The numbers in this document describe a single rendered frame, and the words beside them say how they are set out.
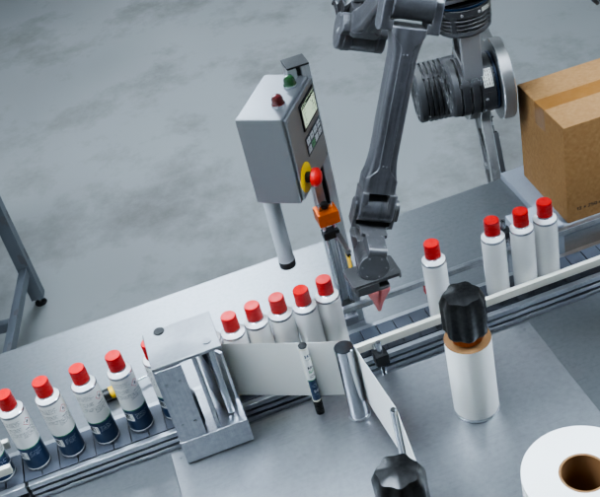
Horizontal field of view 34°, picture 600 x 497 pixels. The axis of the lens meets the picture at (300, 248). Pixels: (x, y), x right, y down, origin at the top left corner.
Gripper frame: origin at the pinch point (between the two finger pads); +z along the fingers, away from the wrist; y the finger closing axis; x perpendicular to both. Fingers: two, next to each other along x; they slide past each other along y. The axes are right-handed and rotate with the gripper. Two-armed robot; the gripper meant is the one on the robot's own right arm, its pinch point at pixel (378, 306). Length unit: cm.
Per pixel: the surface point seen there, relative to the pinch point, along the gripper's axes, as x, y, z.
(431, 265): 4.7, 13.9, -1.7
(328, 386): -7.8, -15.0, 8.9
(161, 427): 4, -50, 16
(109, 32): 437, -28, 96
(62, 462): 4, -71, 16
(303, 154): 8.9, -6.8, -34.1
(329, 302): 4.9, -8.8, -1.1
